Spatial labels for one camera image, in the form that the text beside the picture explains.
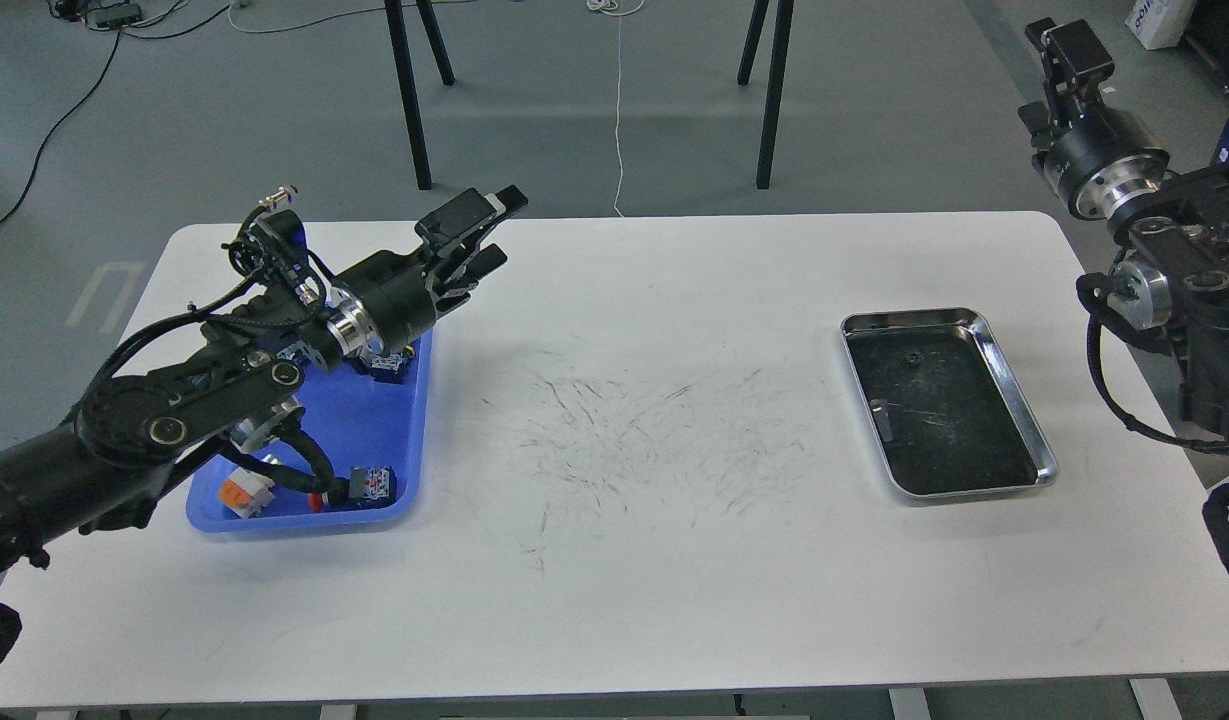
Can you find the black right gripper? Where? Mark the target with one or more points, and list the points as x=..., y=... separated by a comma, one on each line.
x=1093, y=158

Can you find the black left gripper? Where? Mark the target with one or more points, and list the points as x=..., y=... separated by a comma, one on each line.
x=393, y=289

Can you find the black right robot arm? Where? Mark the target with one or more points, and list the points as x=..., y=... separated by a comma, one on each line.
x=1167, y=291

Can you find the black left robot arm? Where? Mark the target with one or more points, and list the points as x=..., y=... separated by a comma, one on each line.
x=222, y=379

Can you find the blue plastic tray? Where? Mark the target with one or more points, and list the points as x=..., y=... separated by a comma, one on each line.
x=359, y=423

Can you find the silver metal tray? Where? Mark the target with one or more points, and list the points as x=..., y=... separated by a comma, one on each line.
x=956, y=426

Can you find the white cardboard box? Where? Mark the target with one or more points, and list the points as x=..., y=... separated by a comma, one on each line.
x=1159, y=24

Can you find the black table leg left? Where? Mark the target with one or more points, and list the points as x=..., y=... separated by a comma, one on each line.
x=404, y=69

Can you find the black table leg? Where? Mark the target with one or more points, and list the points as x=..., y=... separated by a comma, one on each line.
x=404, y=69
x=780, y=47

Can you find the black table leg right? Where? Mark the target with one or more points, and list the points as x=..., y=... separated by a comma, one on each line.
x=780, y=47

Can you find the orange grey connector block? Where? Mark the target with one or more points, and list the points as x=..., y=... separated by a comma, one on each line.
x=246, y=493

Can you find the green push button switch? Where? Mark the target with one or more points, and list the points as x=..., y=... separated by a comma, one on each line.
x=390, y=367

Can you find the red push button switch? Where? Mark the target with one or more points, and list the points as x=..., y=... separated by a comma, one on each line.
x=366, y=488

